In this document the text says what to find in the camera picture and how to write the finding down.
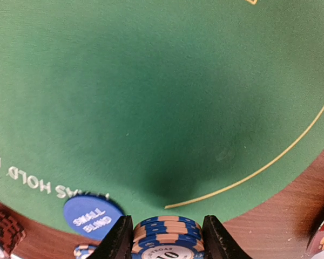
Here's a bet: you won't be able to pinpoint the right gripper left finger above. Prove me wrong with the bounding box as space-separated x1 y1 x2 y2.
88 216 133 259

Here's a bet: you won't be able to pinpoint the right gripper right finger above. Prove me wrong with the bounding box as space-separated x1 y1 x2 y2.
202 215 250 259

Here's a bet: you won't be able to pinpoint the blue pink chips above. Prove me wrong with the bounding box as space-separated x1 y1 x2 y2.
73 244 97 259

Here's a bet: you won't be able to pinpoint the blue small blind button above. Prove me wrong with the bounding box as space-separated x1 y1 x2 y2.
63 192 125 241

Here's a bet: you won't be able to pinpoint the blue pink chip stack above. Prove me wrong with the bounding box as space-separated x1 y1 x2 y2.
131 216 205 259

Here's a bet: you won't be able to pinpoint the red black chip stack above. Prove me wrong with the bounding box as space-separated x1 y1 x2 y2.
0 210 26 259

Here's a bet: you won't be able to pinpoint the round green poker mat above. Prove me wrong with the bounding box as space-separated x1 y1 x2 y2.
0 1 324 235

